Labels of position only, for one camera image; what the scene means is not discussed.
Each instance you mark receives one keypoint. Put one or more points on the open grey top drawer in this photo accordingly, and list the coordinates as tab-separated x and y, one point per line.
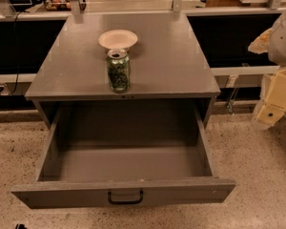
94	148

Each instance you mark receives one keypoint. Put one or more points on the white paper bowl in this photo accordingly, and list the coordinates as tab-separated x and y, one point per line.
117	40

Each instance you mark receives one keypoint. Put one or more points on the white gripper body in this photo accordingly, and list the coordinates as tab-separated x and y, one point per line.
284	42

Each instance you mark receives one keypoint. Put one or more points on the green soda can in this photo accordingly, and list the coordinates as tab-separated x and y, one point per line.
118	70

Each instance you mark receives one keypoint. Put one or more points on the black drawer handle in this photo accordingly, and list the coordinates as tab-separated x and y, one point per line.
125	198

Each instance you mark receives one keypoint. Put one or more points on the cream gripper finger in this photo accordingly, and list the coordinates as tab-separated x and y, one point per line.
265	117
261	43

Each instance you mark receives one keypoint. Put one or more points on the grey cabinet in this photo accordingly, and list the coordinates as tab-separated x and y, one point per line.
165	62

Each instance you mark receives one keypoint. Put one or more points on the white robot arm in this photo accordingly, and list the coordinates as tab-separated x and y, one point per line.
277	48

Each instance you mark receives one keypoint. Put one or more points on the metal bracket on rail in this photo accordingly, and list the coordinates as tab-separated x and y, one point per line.
232	95

